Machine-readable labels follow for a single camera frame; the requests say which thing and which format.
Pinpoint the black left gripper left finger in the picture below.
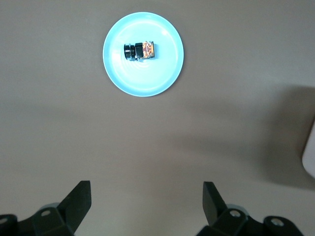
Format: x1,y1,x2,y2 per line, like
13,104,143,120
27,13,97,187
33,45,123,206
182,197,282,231
0,180,92,236

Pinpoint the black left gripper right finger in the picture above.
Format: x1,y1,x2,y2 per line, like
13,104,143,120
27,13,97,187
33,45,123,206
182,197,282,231
196,181,302,236

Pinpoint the white lidded storage box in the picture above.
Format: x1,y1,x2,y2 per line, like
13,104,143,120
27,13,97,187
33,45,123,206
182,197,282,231
302,118,315,179

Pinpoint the light blue round plate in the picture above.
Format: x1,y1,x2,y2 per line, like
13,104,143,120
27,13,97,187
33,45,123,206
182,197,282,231
102,12,185,98

